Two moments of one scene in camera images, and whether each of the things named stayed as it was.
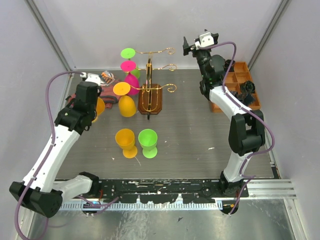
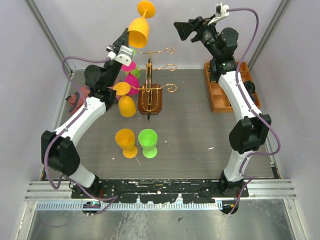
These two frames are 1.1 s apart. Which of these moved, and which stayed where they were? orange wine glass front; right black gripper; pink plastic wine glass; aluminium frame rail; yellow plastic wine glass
Moved: right black gripper
Stayed: yellow plastic wine glass; aluminium frame rail; pink plastic wine glass; orange wine glass front
